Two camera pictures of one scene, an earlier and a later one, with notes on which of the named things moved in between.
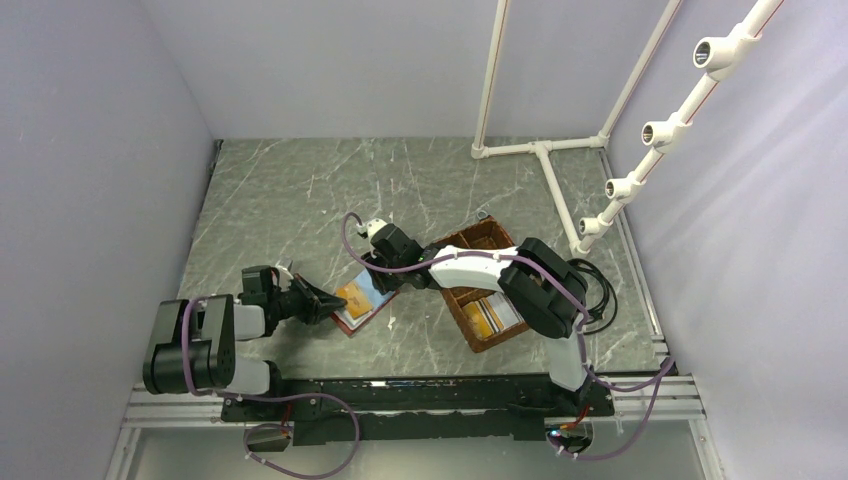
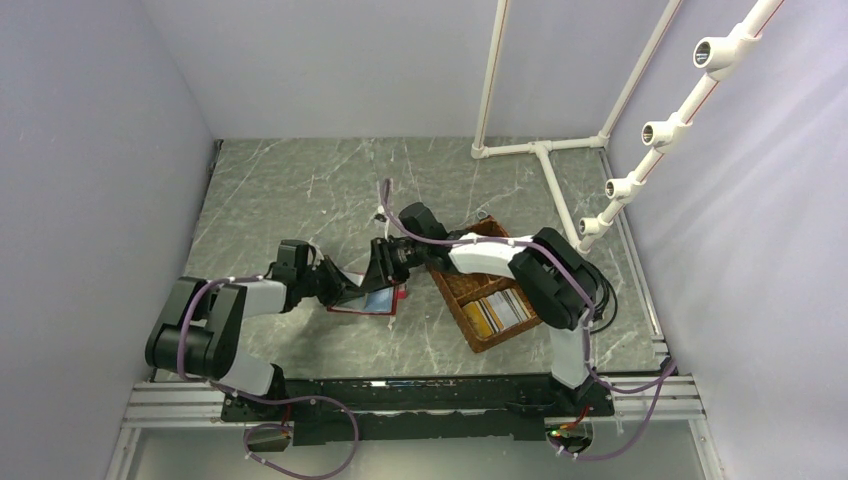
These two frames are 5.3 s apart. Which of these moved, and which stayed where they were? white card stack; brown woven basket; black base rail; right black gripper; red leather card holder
Moved: right black gripper; red leather card holder
Stayed: black base rail; white card stack; brown woven basket
